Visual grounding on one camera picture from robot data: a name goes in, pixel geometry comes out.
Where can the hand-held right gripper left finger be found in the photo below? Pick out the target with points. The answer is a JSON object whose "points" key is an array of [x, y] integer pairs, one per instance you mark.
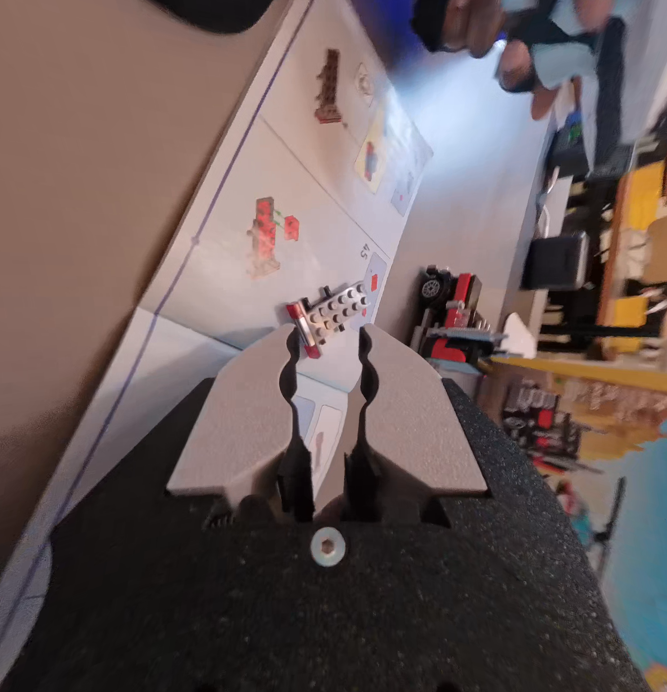
{"points": [[236, 427]]}

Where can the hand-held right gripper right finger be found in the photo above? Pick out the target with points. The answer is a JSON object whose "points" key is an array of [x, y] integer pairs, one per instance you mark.
{"points": [[420, 427]]}

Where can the grey red lego assembly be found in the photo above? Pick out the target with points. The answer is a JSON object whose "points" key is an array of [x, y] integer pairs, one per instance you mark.
{"points": [[333, 313]]}

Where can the lego set box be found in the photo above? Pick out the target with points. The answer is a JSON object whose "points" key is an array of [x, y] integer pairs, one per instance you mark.
{"points": [[555, 421]]}

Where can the black red lego truck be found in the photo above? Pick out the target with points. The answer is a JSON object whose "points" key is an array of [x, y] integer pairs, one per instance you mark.
{"points": [[463, 292]]}

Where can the open lego instruction booklet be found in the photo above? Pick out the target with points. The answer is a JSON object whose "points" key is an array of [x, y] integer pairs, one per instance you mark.
{"points": [[311, 178]]}

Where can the person's left hand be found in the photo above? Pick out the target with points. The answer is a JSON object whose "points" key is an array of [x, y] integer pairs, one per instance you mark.
{"points": [[479, 27]]}

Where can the small blue black device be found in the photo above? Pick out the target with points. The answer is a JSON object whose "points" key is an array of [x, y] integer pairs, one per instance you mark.
{"points": [[570, 146]]}

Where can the dark grey speaker box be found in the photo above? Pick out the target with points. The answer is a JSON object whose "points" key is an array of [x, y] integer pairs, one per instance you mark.
{"points": [[555, 262]]}

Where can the black quilted wrist pad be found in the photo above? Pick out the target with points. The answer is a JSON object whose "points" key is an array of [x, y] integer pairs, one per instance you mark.
{"points": [[214, 13]]}

